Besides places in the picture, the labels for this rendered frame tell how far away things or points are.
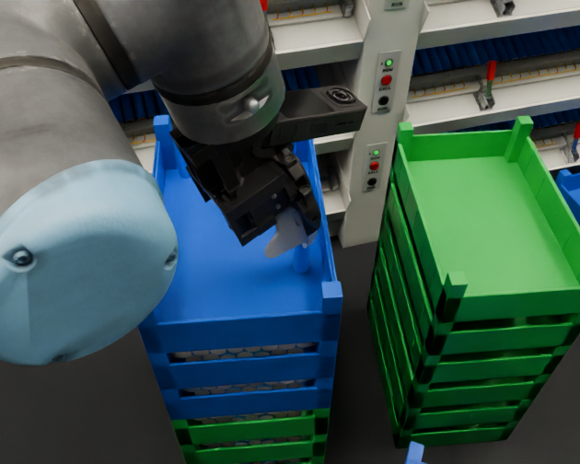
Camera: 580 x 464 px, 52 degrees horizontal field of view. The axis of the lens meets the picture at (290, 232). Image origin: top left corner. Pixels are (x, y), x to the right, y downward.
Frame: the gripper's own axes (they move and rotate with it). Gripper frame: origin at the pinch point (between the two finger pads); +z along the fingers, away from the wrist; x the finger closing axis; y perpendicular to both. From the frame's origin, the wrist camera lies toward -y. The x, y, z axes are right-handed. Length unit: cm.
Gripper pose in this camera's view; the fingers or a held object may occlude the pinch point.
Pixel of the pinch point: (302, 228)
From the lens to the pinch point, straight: 62.7
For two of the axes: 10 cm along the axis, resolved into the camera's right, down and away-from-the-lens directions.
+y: -7.9, 5.8, -1.7
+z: 2.1, 5.3, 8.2
